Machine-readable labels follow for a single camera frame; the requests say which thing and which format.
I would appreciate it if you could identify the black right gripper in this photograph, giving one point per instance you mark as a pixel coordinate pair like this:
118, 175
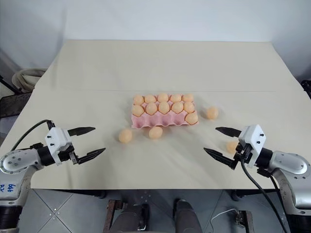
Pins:
244, 153

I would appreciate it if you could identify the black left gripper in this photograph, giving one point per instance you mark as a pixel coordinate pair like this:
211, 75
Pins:
73, 155

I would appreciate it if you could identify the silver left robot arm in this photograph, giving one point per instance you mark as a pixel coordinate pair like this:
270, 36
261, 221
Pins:
14, 160

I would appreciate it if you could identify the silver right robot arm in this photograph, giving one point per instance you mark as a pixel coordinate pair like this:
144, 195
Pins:
289, 161

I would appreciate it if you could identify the pink egg tray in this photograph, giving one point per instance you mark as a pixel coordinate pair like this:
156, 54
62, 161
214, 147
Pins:
155, 120

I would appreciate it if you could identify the orange egg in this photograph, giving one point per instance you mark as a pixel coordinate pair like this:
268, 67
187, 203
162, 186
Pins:
163, 97
177, 107
138, 99
175, 98
191, 118
150, 98
189, 106
231, 146
155, 133
163, 107
212, 112
151, 108
187, 97
138, 110
125, 136

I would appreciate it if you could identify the black table caster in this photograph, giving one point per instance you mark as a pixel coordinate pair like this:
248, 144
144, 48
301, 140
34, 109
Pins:
238, 194
97, 194

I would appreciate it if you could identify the dark rounded shape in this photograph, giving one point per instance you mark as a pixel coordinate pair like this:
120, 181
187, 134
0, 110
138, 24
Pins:
185, 216
132, 218

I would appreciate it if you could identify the black case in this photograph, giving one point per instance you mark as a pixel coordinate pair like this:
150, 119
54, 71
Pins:
12, 104

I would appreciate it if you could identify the beige table cover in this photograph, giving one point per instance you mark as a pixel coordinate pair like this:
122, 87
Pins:
160, 72

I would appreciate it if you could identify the black device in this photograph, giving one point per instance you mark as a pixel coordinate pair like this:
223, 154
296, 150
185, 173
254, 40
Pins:
307, 88

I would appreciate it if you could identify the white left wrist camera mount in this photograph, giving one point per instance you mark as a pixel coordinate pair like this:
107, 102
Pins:
57, 139

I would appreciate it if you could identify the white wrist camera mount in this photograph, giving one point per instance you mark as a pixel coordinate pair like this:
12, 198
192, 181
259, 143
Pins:
253, 136
57, 139

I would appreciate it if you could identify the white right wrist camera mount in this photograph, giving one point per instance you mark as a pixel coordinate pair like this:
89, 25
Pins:
253, 136

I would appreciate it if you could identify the rusty metal bracket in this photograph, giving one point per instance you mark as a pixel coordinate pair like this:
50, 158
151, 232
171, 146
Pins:
244, 221
113, 213

